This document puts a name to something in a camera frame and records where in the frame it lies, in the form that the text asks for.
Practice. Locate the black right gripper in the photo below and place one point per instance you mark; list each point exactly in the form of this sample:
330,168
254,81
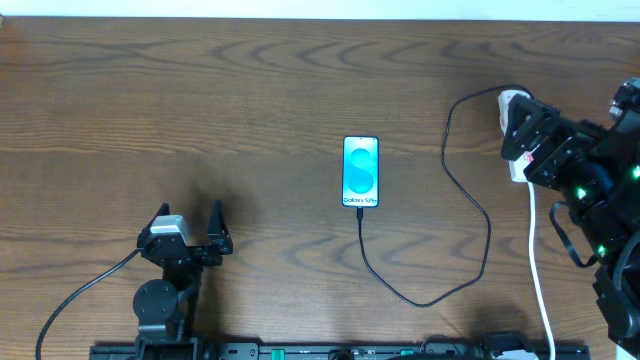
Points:
550,151

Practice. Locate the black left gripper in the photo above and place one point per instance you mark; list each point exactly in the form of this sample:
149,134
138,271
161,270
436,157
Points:
195,252

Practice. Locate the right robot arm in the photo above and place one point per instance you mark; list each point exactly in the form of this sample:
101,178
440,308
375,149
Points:
596,169

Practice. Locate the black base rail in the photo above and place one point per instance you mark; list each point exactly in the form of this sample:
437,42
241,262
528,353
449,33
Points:
436,349

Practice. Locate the white power strip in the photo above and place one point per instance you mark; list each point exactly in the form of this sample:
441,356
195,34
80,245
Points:
516,167

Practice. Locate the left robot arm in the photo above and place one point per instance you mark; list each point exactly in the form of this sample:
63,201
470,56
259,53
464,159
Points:
166,307

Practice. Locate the blue Galaxy smartphone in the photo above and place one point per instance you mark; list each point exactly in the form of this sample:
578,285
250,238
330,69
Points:
360,172

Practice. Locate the white USB charger adapter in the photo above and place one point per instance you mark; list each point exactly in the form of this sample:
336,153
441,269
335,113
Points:
506,96

